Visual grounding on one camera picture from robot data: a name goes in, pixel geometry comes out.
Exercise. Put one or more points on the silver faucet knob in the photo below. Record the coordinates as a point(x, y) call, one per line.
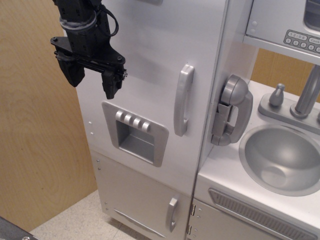
point(276, 99)

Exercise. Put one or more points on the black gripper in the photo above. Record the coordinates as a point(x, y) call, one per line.
point(91, 49)

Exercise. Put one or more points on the silver lower door handle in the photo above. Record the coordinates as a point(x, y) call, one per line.
point(170, 222)

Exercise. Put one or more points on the white oven door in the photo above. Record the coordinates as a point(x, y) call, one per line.
point(229, 218)

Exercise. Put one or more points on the white toy fridge door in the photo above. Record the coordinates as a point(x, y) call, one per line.
point(157, 38)

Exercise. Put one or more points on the silver toy telephone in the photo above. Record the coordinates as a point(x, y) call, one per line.
point(233, 112)

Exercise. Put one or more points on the silver toy faucet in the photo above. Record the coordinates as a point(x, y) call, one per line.
point(302, 113)

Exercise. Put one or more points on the white toy kitchen cabinet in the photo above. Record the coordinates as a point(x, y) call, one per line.
point(221, 167)

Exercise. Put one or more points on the silver toy sink basin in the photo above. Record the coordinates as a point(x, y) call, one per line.
point(281, 159)

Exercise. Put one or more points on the black base corner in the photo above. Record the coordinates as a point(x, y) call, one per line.
point(10, 231)

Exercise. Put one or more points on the silver ice dispenser panel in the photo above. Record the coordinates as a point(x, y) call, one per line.
point(136, 135)

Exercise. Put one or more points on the white lower freezer door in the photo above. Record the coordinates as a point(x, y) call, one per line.
point(137, 193)

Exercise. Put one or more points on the silver fridge door handle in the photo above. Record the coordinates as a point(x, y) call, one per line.
point(185, 80)

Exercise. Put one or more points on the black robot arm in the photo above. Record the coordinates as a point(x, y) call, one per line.
point(80, 15)

